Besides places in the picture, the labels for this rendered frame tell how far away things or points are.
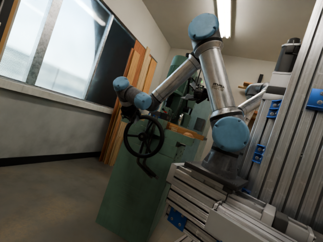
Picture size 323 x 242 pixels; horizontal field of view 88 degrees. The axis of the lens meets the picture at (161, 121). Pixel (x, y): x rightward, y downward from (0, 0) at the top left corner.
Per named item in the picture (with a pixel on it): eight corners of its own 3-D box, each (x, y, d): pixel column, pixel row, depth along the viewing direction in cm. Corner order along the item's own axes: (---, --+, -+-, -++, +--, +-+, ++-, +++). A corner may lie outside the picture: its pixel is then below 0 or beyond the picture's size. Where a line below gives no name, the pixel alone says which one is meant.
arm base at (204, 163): (239, 177, 75) (246, 156, 75) (230, 180, 63) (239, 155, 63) (208, 163, 84) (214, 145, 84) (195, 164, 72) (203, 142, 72)
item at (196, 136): (134, 117, 150) (136, 113, 150) (135, 117, 152) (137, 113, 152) (202, 140, 134) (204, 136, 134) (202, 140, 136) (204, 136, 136)
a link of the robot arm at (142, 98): (157, 100, 82) (141, 90, 86) (147, 93, 72) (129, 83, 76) (150, 114, 83) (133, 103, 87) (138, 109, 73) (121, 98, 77)
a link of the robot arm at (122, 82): (120, 90, 74) (107, 82, 77) (126, 105, 83) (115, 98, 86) (132, 79, 77) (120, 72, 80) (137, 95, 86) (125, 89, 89)
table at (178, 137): (114, 119, 127) (116, 112, 127) (131, 122, 157) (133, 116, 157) (190, 147, 111) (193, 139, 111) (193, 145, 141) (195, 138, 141)
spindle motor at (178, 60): (159, 88, 138) (171, 53, 138) (164, 93, 155) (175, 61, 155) (179, 94, 134) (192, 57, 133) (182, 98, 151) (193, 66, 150)
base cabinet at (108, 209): (93, 222, 135) (121, 138, 134) (126, 196, 191) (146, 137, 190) (142, 250, 123) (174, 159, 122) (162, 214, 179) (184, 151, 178)
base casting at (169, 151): (122, 138, 135) (126, 127, 135) (146, 137, 190) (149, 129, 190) (174, 159, 123) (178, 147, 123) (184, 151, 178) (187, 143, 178)
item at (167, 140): (128, 128, 134) (130, 124, 134) (138, 129, 154) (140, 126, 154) (175, 146, 123) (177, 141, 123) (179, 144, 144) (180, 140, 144)
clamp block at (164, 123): (142, 125, 121) (145, 113, 121) (148, 126, 134) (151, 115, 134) (160, 132, 117) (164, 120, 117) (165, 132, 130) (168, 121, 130)
